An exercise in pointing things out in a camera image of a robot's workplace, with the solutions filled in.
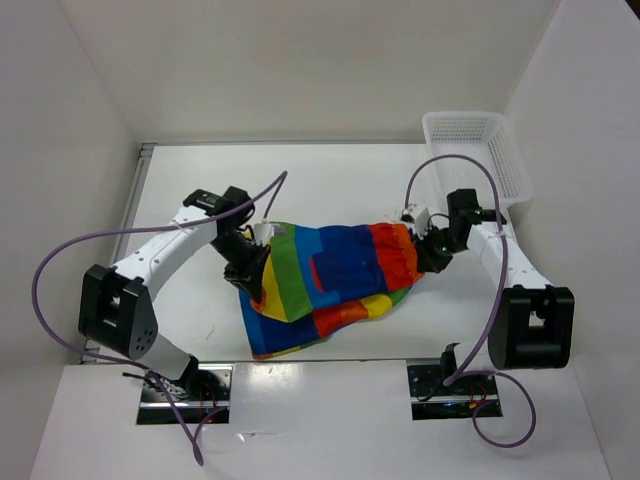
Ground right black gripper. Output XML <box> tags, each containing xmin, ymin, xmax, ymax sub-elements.
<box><xmin>411</xmin><ymin>222</ymin><xmax>467</xmax><ymax>274</ymax></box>

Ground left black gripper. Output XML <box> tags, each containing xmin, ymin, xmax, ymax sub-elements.
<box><xmin>210</xmin><ymin>230</ymin><xmax>271</xmax><ymax>304</ymax></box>

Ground rainbow striped shorts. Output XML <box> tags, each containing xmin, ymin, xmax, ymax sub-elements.
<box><xmin>239</xmin><ymin>222</ymin><xmax>423</xmax><ymax>360</ymax></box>

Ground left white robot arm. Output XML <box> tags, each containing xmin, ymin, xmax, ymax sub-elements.
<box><xmin>78</xmin><ymin>186</ymin><xmax>273</xmax><ymax>400</ymax></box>

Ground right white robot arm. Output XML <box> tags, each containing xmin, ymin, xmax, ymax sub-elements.
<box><xmin>403</xmin><ymin>189</ymin><xmax>575</xmax><ymax>393</ymax></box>

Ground white plastic basket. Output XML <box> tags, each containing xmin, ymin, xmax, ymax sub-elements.
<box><xmin>422</xmin><ymin>111</ymin><xmax>533</xmax><ymax>208</ymax></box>

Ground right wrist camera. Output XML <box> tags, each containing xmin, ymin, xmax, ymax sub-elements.
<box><xmin>400</xmin><ymin>203</ymin><xmax>432</xmax><ymax>239</ymax></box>

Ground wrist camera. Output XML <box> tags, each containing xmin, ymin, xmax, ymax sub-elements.
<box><xmin>252</xmin><ymin>222</ymin><xmax>287</xmax><ymax>246</ymax></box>
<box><xmin>400</xmin><ymin>203</ymin><xmax>432</xmax><ymax>239</ymax></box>

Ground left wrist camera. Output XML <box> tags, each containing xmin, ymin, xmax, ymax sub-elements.
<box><xmin>252</xmin><ymin>222</ymin><xmax>287</xmax><ymax>246</ymax></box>

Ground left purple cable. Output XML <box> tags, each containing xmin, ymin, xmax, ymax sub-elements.
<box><xmin>31</xmin><ymin>170</ymin><xmax>289</xmax><ymax>466</ymax></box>

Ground purple cable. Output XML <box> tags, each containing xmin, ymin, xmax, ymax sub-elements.
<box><xmin>31</xmin><ymin>170</ymin><xmax>289</xmax><ymax>466</ymax></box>
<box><xmin>404</xmin><ymin>153</ymin><xmax>537</xmax><ymax>447</ymax></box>

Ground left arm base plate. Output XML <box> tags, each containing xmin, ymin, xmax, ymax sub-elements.
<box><xmin>136</xmin><ymin>364</ymin><xmax>234</xmax><ymax>426</ymax></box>

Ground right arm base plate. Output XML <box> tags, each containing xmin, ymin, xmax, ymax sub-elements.
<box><xmin>406</xmin><ymin>361</ymin><xmax>503</xmax><ymax>421</ymax></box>

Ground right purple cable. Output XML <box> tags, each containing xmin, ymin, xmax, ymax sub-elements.
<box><xmin>404</xmin><ymin>153</ymin><xmax>537</xmax><ymax>447</ymax></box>

